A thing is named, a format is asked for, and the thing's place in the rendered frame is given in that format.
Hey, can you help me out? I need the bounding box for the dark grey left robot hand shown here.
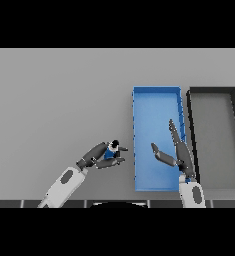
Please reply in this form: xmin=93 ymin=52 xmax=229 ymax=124
xmin=75 ymin=141 xmax=129 ymax=172

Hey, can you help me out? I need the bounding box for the blue bin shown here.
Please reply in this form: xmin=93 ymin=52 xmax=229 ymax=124
xmin=131 ymin=85 xmax=189 ymax=192

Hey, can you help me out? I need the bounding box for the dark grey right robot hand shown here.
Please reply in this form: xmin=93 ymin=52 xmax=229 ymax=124
xmin=150 ymin=118 xmax=197 ymax=180

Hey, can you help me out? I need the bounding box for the dark grey bin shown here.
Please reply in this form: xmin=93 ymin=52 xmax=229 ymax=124
xmin=185 ymin=86 xmax=235 ymax=191

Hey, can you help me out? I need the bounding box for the blue pipe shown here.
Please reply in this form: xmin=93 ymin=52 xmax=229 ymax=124
xmin=103 ymin=139 xmax=121 ymax=160

